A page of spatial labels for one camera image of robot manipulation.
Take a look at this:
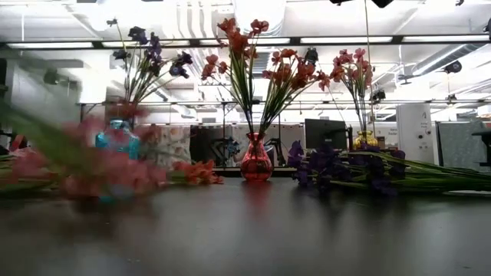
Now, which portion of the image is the purple artificial flower bunch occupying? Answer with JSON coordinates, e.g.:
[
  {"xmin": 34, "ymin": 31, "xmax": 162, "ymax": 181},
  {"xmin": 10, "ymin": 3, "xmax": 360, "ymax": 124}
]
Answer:
[
  {"xmin": 287, "ymin": 140, "xmax": 491, "ymax": 192},
  {"xmin": 106, "ymin": 18, "xmax": 194, "ymax": 123},
  {"xmin": 306, "ymin": 143, "xmax": 491, "ymax": 197}
]

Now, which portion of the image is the yellow glass vase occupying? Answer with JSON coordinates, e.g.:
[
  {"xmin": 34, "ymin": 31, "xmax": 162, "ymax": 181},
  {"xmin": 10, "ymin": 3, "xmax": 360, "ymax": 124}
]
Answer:
[{"xmin": 352, "ymin": 130, "xmax": 380, "ymax": 150}]

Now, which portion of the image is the red glass vase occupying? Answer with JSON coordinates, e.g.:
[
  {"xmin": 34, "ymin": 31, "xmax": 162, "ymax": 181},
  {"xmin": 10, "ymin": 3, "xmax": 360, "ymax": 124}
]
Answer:
[{"xmin": 240, "ymin": 132, "xmax": 274, "ymax": 182}]

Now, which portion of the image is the blue textured glass vase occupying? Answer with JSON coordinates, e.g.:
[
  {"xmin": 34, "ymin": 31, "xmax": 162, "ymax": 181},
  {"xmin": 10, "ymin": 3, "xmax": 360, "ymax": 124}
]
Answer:
[{"xmin": 94, "ymin": 117, "xmax": 141, "ymax": 203}]

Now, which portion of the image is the black round spotlight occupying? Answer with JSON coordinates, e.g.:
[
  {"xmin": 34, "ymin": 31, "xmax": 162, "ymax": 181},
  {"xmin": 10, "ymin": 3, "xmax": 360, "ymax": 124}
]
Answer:
[
  {"xmin": 443, "ymin": 60, "xmax": 463, "ymax": 75},
  {"xmin": 42, "ymin": 67, "xmax": 61, "ymax": 86}
]

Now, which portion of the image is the white cabinet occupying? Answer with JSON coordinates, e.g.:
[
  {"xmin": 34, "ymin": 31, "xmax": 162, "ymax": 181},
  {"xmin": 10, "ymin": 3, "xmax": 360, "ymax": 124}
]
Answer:
[{"xmin": 396, "ymin": 103, "xmax": 435, "ymax": 164}]

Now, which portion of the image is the black computer monitor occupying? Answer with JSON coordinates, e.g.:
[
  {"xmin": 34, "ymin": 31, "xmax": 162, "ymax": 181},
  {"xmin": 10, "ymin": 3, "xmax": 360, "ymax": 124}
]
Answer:
[{"xmin": 305, "ymin": 118, "xmax": 348, "ymax": 150}]

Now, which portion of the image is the grey partition panel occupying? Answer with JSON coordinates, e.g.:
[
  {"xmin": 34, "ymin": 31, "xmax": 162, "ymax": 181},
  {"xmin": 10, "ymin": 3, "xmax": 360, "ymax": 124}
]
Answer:
[{"xmin": 437, "ymin": 121, "xmax": 488, "ymax": 166}]

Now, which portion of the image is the floral patterned cloth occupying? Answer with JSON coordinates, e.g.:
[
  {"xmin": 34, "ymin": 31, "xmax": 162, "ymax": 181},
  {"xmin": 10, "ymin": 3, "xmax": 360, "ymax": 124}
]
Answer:
[{"xmin": 151, "ymin": 124, "xmax": 193, "ymax": 169}]

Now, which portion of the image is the red chair backrest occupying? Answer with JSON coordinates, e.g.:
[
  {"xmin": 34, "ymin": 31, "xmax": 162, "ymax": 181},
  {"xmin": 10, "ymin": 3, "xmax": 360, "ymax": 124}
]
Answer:
[{"xmin": 8, "ymin": 133, "xmax": 28, "ymax": 153}]

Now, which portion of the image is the thin hanging cable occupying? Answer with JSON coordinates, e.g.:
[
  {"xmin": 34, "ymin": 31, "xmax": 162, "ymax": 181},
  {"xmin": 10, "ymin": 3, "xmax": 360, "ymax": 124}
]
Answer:
[{"xmin": 363, "ymin": 0, "xmax": 376, "ymax": 133}]

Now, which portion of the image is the black light bar frame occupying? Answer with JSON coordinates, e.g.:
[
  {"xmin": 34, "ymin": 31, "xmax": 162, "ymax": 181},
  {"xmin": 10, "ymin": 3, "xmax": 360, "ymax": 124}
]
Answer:
[{"xmin": 0, "ymin": 35, "xmax": 491, "ymax": 50}]

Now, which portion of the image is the black metal station frame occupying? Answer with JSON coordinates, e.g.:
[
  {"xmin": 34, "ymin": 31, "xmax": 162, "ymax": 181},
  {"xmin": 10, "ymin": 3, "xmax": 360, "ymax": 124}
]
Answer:
[{"xmin": 75, "ymin": 100, "xmax": 491, "ymax": 158}]

